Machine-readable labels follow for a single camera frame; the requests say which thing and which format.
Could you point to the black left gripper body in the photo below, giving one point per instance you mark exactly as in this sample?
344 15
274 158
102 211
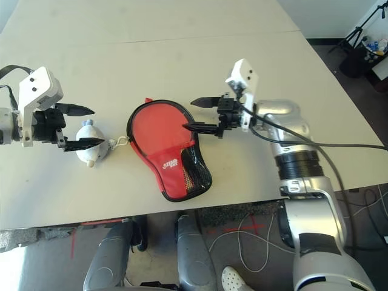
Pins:
48 124

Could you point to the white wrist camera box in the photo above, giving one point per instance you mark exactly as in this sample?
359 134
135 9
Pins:
33 85
245 72

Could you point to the grey robot leg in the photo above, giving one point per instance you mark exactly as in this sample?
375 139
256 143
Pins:
109 257
194 257

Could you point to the red black paddle case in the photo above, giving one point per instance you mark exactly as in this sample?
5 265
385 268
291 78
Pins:
169 182

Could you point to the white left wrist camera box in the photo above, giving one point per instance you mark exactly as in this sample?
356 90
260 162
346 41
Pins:
33 85

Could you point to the grey robot left leg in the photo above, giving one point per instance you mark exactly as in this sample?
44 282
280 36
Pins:
109 257

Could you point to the white perforated shoe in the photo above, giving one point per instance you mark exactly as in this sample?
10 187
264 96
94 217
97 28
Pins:
232 280

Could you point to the black tripod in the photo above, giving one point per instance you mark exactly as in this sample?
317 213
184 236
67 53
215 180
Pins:
356 31

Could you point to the grey robot right leg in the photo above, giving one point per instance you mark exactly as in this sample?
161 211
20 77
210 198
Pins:
194 257

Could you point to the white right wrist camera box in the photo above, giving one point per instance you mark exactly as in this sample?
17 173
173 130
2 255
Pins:
245 72

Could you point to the black round bin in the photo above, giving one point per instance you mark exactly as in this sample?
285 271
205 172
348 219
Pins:
354 63

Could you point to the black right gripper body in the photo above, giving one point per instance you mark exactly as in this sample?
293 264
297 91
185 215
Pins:
230 112

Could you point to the black stand post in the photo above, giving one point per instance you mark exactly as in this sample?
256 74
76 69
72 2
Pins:
141 233

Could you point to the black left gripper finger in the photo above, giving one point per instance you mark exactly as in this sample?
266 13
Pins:
75 109
85 144

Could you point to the blue white bottle cluster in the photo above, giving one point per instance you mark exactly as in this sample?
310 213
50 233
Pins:
374 45

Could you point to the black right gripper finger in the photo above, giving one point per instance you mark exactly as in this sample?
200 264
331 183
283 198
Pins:
203 128
206 102

